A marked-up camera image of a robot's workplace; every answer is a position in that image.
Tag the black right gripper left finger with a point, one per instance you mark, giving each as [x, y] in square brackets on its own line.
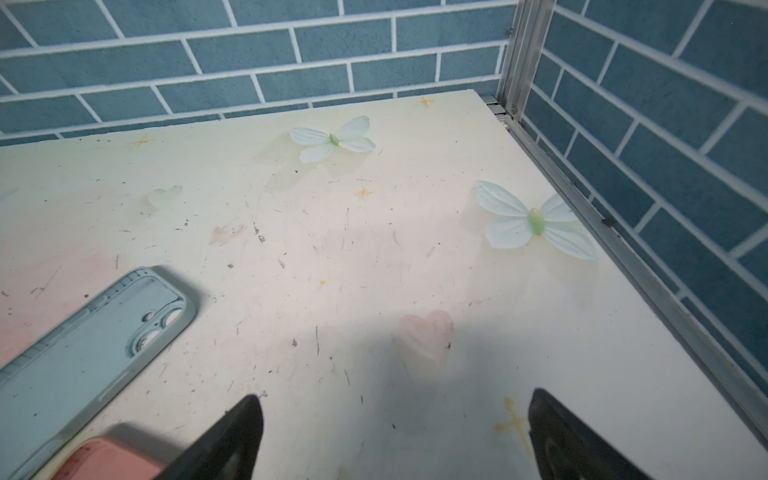
[228, 450]

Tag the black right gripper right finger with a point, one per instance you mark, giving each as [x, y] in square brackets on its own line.
[567, 448]

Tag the dusty pink phone case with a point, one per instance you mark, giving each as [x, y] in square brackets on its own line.
[102, 458]

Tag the sage green phone case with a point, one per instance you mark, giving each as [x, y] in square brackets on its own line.
[55, 387]

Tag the aluminium frame post right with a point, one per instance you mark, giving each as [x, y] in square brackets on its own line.
[527, 36]

